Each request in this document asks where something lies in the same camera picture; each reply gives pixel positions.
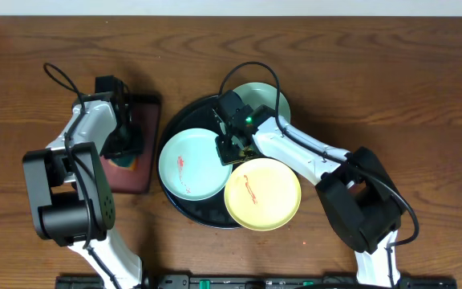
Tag green sponge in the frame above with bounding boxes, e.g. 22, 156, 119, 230
108, 156, 137, 170

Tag light green plate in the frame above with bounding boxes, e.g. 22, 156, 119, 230
233, 82, 291, 122
159, 128, 233, 201

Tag yellow plate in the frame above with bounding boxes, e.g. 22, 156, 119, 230
224, 158, 302, 231

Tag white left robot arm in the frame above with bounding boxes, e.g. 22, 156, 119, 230
22, 92, 143, 288

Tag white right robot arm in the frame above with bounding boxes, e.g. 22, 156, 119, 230
215, 105, 411, 288

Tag black rectangular tray, red water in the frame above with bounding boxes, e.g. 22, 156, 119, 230
100, 95, 161, 194

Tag round black tray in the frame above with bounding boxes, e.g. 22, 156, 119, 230
157, 96, 241, 229

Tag light green plate, red streak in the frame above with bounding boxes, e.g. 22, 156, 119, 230
233, 82, 291, 122

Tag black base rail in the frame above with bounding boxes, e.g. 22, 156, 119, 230
55, 275, 457, 289

